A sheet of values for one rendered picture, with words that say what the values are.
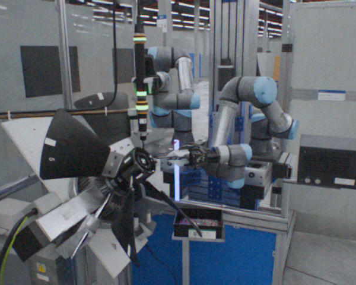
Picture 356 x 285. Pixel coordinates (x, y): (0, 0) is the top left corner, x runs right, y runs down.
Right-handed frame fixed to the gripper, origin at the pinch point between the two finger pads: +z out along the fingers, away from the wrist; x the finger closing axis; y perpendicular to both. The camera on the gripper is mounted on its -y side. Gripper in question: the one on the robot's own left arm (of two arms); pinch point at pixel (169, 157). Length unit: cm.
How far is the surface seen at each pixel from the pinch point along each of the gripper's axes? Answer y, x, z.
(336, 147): 22, -7, -63
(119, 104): -9.1, -21.4, 18.8
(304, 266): -44, 124, -120
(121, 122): -2.2, -15.9, 19.0
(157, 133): -447, 149, -89
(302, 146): 15, -6, -53
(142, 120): 3.7, -17.7, 11.8
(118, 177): 13.5, 0.3, 22.3
